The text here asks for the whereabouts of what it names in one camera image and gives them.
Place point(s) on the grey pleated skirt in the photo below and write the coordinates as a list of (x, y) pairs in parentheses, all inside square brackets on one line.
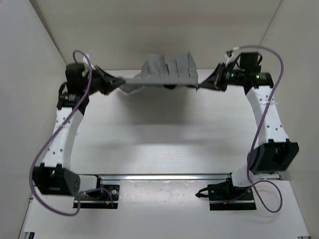
[(156, 72)]

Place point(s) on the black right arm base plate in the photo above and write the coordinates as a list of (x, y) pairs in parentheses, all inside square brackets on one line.
[(224, 196)]

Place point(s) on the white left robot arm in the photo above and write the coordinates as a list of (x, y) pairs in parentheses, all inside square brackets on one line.
[(53, 176)]

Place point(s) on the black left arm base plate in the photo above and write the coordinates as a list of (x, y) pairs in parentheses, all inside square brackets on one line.
[(96, 192)]

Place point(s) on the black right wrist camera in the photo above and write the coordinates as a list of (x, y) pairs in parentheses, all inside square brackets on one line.
[(245, 61)]

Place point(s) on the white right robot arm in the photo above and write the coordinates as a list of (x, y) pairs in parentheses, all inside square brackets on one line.
[(272, 151)]

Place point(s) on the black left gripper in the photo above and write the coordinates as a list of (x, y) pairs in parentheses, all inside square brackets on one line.
[(111, 82)]

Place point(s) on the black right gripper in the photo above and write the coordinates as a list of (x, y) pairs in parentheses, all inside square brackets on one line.
[(212, 83)]

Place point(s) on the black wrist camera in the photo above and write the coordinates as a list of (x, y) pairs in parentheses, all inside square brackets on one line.
[(75, 77), (245, 61)]

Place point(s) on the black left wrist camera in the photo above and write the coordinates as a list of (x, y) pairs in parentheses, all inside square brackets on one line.
[(75, 77)]

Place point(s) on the aluminium front table rail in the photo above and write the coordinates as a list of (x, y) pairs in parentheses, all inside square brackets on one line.
[(165, 177)]

